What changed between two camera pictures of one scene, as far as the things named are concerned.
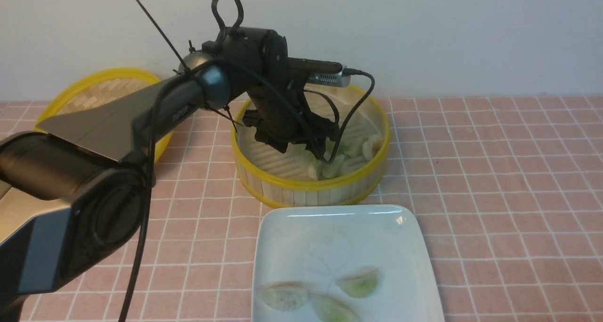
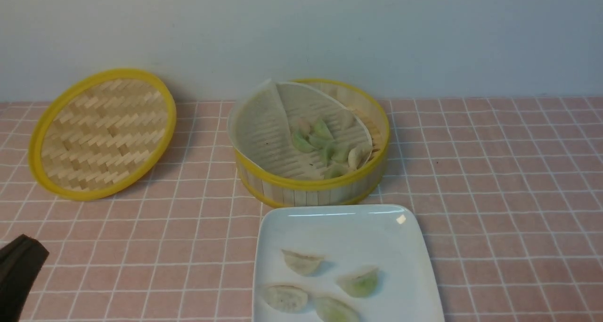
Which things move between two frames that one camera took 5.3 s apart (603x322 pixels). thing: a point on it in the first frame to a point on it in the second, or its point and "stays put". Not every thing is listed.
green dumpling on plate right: (359, 286) stays put
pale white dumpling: (286, 296) stays put
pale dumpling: (312, 171) to (301, 265)
